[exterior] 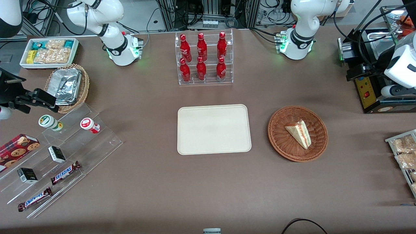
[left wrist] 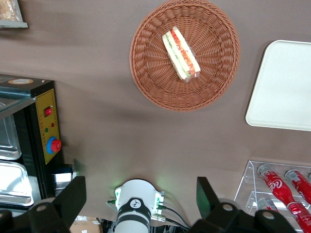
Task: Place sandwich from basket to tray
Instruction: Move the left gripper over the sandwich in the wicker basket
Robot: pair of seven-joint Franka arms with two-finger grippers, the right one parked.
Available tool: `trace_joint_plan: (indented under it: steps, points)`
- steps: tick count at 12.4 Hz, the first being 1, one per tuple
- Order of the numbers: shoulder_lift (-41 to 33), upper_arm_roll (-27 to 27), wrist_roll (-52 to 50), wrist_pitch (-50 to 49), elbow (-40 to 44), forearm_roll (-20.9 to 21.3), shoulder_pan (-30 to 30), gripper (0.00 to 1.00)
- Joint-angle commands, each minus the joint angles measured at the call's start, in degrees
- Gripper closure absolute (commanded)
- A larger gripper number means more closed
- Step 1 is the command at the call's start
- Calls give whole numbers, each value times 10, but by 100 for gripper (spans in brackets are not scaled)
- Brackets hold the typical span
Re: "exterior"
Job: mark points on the brown Snickers bar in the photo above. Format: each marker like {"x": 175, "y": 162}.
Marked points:
{"x": 65, "y": 173}
{"x": 35, "y": 199}

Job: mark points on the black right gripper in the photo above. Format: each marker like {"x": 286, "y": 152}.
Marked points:
{"x": 7, "y": 92}

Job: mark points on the beige rectangular tray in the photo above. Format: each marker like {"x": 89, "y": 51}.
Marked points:
{"x": 208, "y": 130}

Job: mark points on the small black box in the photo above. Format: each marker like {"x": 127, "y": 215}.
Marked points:
{"x": 27, "y": 175}
{"x": 57, "y": 154}

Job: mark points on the red cola bottle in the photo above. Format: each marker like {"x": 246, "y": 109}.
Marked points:
{"x": 201, "y": 47}
{"x": 201, "y": 70}
{"x": 185, "y": 71}
{"x": 222, "y": 45}
{"x": 185, "y": 48}
{"x": 221, "y": 69}

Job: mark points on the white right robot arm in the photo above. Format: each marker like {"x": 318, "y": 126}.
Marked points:
{"x": 113, "y": 48}

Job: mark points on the red sausage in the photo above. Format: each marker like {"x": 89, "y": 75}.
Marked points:
{"x": 408, "y": 32}
{"x": 408, "y": 20}

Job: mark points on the clear acrylic bottle rack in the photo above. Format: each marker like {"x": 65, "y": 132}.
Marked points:
{"x": 210, "y": 82}

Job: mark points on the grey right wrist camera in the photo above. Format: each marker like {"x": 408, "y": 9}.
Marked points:
{"x": 5, "y": 113}

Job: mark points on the yellow snack packet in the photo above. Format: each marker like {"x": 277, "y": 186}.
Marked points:
{"x": 30, "y": 57}

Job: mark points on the red lid white cup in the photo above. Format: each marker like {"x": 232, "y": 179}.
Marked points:
{"x": 87, "y": 124}

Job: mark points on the black food warmer machine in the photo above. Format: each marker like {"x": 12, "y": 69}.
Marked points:
{"x": 367, "y": 94}

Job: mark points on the small grey device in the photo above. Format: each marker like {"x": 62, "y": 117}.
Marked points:
{"x": 212, "y": 231}

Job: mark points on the aluminium foil tray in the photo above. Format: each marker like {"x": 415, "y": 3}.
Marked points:
{"x": 66, "y": 86}

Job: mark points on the brown round wicker basket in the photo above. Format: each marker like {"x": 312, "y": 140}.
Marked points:
{"x": 282, "y": 136}

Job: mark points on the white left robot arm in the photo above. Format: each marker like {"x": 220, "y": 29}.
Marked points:
{"x": 302, "y": 19}

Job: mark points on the triangular sandwich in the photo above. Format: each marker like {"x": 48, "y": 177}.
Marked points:
{"x": 300, "y": 135}

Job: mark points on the green lid white cup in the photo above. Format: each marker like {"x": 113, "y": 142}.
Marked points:
{"x": 47, "y": 121}

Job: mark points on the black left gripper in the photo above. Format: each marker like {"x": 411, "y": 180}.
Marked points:
{"x": 376, "y": 65}

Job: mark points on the red cookie box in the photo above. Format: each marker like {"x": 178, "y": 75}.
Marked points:
{"x": 18, "y": 149}

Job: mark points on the clear acrylic stepped stand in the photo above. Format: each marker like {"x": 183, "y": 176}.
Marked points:
{"x": 97, "y": 143}

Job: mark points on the white rectangular snack bin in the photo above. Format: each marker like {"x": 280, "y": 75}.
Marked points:
{"x": 76, "y": 48}

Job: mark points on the tan wicker basket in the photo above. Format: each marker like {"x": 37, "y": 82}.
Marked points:
{"x": 85, "y": 87}

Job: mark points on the teal snack packet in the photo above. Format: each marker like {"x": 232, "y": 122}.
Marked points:
{"x": 69, "y": 44}
{"x": 36, "y": 45}

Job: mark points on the steel warmer pan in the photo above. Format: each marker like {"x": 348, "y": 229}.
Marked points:
{"x": 383, "y": 34}

